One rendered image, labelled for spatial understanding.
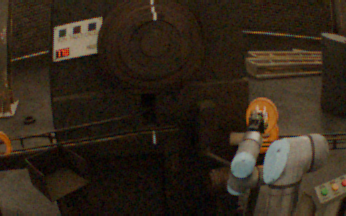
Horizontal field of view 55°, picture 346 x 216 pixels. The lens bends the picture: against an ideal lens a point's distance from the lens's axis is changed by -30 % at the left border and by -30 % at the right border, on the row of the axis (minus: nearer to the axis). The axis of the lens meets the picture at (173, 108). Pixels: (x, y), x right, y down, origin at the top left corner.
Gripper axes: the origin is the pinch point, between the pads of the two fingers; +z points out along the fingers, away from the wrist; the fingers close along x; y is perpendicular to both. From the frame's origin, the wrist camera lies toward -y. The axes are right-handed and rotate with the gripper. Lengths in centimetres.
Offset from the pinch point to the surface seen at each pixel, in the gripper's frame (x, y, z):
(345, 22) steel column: -93, -101, 392
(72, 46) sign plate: 84, 31, -4
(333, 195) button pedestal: -48, -18, -33
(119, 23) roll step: 57, 40, -2
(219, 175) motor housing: 18.8, -30.7, -8.8
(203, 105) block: 30.5, -6.8, 9.5
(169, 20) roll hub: 37, 38, 4
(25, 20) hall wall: 537, -104, 385
